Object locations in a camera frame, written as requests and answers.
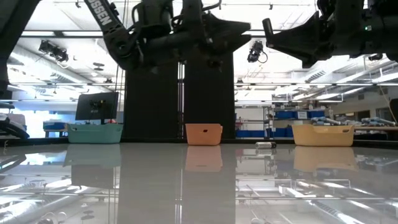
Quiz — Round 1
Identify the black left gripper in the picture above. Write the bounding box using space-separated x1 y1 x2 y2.
146 0 252 68

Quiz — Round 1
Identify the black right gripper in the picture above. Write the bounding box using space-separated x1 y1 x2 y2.
262 0 369 68

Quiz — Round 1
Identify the orange plastic bin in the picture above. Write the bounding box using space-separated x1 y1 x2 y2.
185 123 223 146

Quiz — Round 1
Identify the black folding screen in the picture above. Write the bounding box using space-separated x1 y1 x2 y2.
123 51 236 140

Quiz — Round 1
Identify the metal shelving rack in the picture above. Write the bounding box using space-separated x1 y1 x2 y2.
234 105 330 139

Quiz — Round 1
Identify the yellow plastic bin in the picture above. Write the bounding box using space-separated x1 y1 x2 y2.
291 124 355 147

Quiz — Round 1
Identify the wooden workbench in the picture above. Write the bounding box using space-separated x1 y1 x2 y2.
354 126 398 132

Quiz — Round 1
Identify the black monitor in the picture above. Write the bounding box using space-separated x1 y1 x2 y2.
75 91 119 125

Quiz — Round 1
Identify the teal plastic bin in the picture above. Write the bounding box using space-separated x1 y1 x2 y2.
65 123 124 144

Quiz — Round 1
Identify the black ceiling-mounted device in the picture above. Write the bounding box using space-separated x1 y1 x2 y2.
38 39 70 63

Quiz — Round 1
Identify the blue box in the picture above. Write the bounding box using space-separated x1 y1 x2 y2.
42 121 68 131

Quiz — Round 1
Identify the black curved chair part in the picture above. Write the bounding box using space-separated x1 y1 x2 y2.
0 119 30 139

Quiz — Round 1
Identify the black overhead camera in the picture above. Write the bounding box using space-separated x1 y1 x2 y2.
247 39 269 64

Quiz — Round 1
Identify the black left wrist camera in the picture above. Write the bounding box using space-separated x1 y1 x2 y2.
136 0 175 32

